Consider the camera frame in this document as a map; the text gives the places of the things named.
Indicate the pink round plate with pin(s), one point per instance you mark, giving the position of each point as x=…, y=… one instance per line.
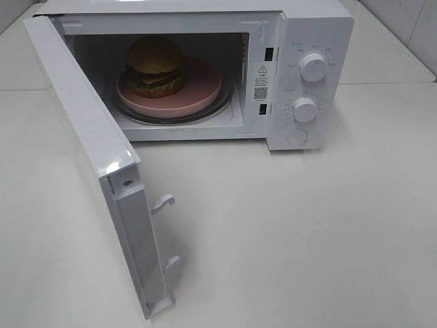
x=202, y=84

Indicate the burger with lettuce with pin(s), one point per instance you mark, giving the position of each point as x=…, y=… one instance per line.
x=154, y=67

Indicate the upper white power knob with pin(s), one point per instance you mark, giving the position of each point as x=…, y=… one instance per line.
x=313, y=66

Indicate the white microwave oven body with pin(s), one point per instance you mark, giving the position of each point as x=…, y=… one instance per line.
x=255, y=44

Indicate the round white door release button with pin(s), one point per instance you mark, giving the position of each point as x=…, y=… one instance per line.
x=297, y=137

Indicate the lower white timer knob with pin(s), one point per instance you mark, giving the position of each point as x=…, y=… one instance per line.
x=304, y=109

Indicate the glass microwave turntable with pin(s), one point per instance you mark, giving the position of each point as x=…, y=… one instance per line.
x=217, y=105

